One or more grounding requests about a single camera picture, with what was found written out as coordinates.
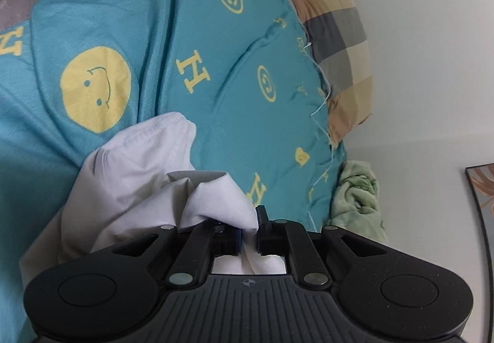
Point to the leaf wall painting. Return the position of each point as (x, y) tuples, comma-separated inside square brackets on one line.
[(482, 204)]

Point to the teal printed bed sheet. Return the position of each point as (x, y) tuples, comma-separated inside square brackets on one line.
[(231, 115)]

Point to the plaid pillow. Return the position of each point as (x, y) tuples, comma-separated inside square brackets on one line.
[(339, 41)]

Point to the green fleece blanket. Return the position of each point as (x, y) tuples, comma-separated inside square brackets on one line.
[(359, 196)]

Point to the white t-shirt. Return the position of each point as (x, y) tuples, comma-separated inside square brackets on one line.
[(146, 173)]

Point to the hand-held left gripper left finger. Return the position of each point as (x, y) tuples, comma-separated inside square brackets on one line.
[(236, 242)]

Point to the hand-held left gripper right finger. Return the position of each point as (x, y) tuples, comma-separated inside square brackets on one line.
[(262, 227)]

